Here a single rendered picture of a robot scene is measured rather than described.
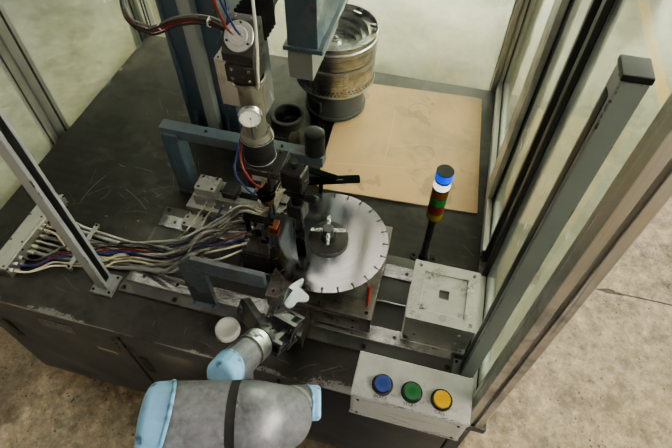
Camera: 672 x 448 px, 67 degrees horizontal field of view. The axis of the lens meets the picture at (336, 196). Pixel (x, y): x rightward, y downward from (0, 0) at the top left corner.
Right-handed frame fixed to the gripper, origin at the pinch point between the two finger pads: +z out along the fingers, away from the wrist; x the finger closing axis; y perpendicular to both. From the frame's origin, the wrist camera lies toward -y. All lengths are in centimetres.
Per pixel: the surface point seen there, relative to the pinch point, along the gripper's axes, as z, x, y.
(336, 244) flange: 10.4, 15.4, 3.2
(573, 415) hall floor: 88, -48, 95
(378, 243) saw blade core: 16.5, 18.1, 12.7
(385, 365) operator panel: -4.1, -0.8, 29.0
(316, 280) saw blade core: 1.1, 8.2, 3.9
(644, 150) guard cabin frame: -45, 72, 50
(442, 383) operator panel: -1.7, 0.9, 42.7
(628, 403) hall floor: 101, -39, 113
